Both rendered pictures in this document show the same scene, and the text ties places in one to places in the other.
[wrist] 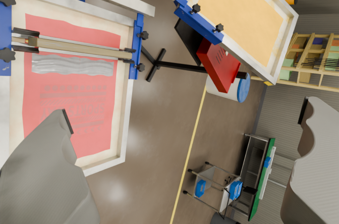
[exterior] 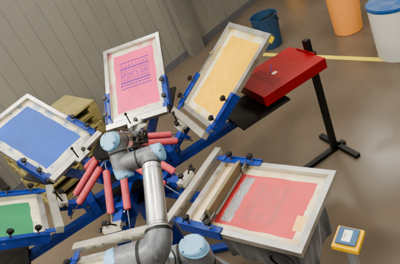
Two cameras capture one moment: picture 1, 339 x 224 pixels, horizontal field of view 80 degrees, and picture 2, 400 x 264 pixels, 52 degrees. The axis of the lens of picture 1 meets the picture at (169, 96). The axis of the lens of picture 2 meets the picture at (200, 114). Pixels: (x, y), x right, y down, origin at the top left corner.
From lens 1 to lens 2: 1.90 m
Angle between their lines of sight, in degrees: 47
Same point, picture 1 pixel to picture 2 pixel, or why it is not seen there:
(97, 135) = (296, 192)
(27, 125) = (260, 229)
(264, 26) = (234, 53)
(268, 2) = (220, 53)
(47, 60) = (226, 213)
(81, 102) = (263, 200)
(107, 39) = not seen: hidden behind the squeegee
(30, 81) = (234, 223)
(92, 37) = not seen: hidden behind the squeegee
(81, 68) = (239, 197)
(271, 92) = not seen: outside the picture
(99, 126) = (290, 189)
